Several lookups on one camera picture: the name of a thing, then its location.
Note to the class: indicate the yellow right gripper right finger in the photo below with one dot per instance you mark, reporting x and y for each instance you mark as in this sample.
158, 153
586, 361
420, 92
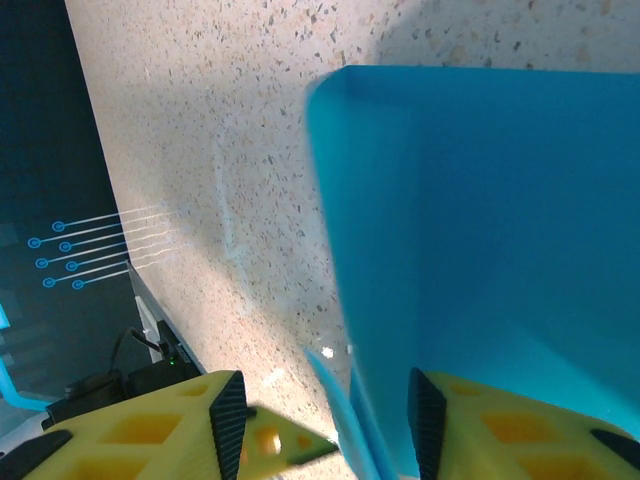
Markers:
500, 440

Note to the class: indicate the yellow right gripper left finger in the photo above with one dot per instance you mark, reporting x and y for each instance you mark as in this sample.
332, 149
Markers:
150, 440

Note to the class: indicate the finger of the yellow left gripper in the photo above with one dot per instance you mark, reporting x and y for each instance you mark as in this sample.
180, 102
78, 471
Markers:
280, 440

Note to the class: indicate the blue paper sheet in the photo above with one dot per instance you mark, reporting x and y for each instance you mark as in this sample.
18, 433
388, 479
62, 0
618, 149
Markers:
475, 225

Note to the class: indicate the aluminium front rail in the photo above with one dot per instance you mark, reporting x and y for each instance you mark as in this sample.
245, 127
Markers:
144, 295

